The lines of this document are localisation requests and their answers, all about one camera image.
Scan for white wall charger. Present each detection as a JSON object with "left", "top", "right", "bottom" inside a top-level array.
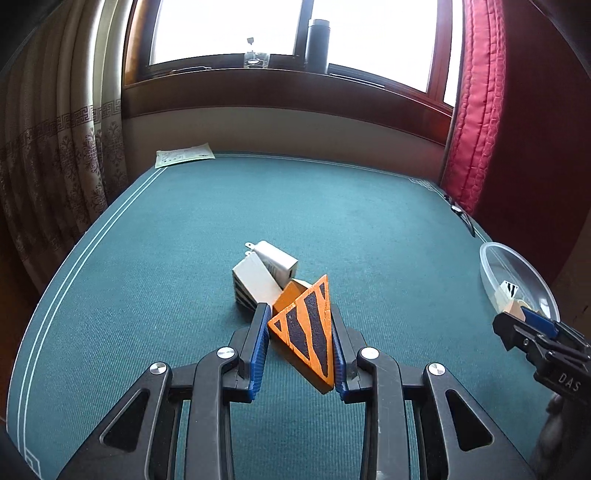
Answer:
[{"left": 244, "top": 240, "right": 298, "bottom": 283}]

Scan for pale printed paper sheet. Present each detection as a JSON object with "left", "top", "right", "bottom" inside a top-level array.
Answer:
[{"left": 155, "top": 142, "right": 216, "bottom": 169}]

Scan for red quilted curtain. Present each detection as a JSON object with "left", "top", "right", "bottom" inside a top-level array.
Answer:
[{"left": 436, "top": 0, "right": 591, "bottom": 296}]

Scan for black thermos bottle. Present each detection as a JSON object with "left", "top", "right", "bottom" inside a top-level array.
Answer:
[{"left": 305, "top": 18, "right": 329, "bottom": 73}]

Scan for green felt table cover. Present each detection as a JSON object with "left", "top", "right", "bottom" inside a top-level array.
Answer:
[{"left": 7, "top": 150, "right": 573, "bottom": 480}]

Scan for orange black-striped wedge block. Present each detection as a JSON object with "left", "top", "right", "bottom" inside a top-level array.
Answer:
[
  {"left": 272, "top": 278, "right": 315, "bottom": 317},
  {"left": 268, "top": 274, "right": 334, "bottom": 394}
]

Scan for wooden framed window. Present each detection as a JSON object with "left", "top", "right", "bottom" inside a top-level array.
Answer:
[{"left": 121, "top": 0, "right": 465, "bottom": 116}]

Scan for black wristwatch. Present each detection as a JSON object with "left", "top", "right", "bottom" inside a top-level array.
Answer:
[{"left": 443, "top": 194, "right": 476, "bottom": 238}]

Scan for white black-striped wedge block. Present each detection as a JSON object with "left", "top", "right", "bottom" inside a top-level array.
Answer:
[
  {"left": 494, "top": 280, "right": 520, "bottom": 310},
  {"left": 231, "top": 256, "right": 283, "bottom": 315}
]

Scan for clear plastic bowl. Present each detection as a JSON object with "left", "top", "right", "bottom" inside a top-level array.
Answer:
[{"left": 479, "top": 242, "right": 561, "bottom": 324}]

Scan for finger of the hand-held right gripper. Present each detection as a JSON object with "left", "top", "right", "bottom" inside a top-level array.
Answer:
[
  {"left": 492, "top": 311, "right": 555, "bottom": 365},
  {"left": 522, "top": 307, "right": 591, "bottom": 356}
]

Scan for clear drinking glass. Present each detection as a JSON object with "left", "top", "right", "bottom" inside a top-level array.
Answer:
[{"left": 244, "top": 37, "right": 271, "bottom": 70}]

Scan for person's right hand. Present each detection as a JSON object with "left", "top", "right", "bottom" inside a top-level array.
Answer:
[{"left": 536, "top": 394, "right": 575, "bottom": 476}]

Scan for beige patterned curtain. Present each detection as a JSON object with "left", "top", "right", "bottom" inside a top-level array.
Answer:
[{"left": 0, "top": 0, "right": 130, "bottom": 287}]

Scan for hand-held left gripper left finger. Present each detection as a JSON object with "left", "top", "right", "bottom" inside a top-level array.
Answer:
[{"left": 58, "top": 302, "right": 271, "bottom": 480}]

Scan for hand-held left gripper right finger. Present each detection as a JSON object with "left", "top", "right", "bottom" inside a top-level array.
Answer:
[{"left": 330, "top": 307, "right": 525, "bottom": 480}]

